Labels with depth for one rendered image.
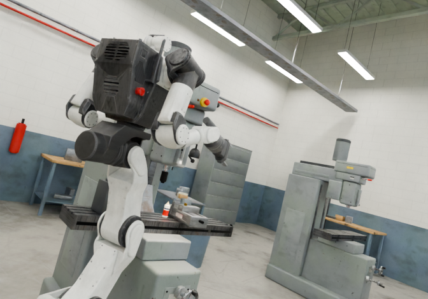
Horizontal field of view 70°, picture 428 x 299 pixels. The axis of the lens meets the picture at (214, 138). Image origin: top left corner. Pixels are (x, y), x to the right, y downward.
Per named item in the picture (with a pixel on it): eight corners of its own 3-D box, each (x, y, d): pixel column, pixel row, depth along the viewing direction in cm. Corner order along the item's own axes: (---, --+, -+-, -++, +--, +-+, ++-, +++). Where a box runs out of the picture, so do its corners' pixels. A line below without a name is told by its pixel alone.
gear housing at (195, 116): (203, 125, 213) (206, 112, 214) (174, 115, 197) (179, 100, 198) (176, 123, 238) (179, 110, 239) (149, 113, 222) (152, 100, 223)
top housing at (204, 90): (216, 112, 207) (222, 90, 208) (186, 100, 190) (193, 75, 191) (177, 111, 242) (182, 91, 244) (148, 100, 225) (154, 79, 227)
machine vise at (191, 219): (206, 228, 212) (210, 212, 213) (188, 226, 203) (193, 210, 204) (179, 214, 240) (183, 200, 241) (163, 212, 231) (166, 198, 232)
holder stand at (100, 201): (132, 216, 192) (140, 184, 194) (100, 215, 176) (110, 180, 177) (121, 210, 200) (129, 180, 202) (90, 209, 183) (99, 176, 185)
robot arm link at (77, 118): (114, 128, 152) (81, 133, 135) (99, 122, 156) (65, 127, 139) (116, 107, 149) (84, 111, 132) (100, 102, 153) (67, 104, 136)
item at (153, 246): (188, 259, 199) (192, 241, 200) (141, 261, 176) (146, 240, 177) (149, 234, 237) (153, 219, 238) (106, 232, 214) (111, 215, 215)
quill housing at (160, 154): (186, 169, 211) (198, 125, 214) (161, 163, 198) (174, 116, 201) (171, 165, 226) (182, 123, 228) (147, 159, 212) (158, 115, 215)
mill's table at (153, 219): (231, 236, 243) (234, 226, 244) (71, 229, 162) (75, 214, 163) (212, 228, 261) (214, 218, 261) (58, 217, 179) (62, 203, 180)
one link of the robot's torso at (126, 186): (123, 256, 131) (126, 150, 120) (94, 242, 139) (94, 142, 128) (147, 240, 144) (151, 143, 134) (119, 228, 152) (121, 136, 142)
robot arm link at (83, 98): (76, 118, 129) (104, 76, 135) (55, 110, 134) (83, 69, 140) (92, 130, 139) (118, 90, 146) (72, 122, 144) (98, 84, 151)
